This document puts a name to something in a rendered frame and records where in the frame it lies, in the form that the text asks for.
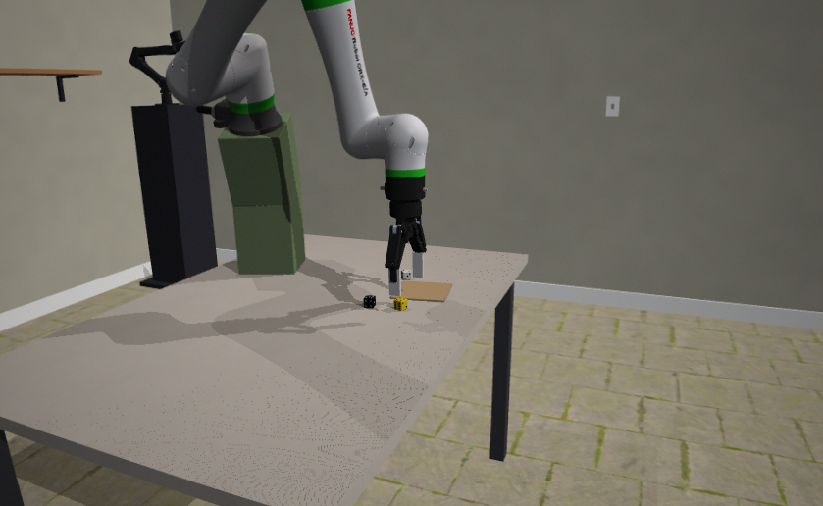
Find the tan square mat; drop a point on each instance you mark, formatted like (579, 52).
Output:
(424, 291)

